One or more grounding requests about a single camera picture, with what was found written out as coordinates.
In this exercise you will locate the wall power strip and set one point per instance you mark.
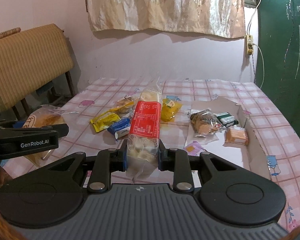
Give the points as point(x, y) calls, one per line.
point(249, 45)

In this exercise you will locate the small orange white packet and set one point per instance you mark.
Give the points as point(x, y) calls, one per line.
point(236, 135)

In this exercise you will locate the woven cover folding table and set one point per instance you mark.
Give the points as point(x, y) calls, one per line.
point(27, 60)

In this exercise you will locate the large yellow snack packet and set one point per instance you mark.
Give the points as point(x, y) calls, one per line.
point(171, 110)

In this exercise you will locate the cardboard box tray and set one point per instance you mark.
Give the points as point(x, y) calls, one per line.
point(255, 145)

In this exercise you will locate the plaid cloth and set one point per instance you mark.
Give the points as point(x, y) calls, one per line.
point(5, 33)

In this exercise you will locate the clear brown pastry packet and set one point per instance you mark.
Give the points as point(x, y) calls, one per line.
point(125, 103)

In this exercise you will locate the purple snack packet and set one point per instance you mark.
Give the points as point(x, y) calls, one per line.
point(193, 148)

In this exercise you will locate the dark green snack packet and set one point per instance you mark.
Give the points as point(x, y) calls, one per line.
point(226, 118)

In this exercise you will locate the small yellow snack packet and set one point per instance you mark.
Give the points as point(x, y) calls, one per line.
point(103, 122)

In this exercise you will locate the pink checked tablecloth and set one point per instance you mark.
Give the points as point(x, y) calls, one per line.
point(280, 135)

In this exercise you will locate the blue white snack packet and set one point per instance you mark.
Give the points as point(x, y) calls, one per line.
point(120, 126)

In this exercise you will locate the beige shiny curtain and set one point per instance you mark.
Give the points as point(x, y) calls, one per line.
point(165, 5)

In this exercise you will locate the red label clear biscuit packet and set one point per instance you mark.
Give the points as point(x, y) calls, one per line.
point(145, 125)

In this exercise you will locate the round bread packet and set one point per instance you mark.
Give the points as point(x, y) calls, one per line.
point(47, 118)

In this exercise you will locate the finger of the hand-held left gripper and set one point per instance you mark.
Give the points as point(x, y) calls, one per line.
point(5, 124)
point(40, 130)

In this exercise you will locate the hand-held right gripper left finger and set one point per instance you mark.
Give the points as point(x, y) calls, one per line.
point(124, 156)

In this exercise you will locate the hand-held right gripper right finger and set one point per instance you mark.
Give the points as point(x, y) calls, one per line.
point(161, 157)

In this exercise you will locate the clear cracker packet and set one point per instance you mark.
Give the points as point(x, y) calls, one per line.
point(202, 122)

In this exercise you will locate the green door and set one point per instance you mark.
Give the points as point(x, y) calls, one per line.
point(285, 55)

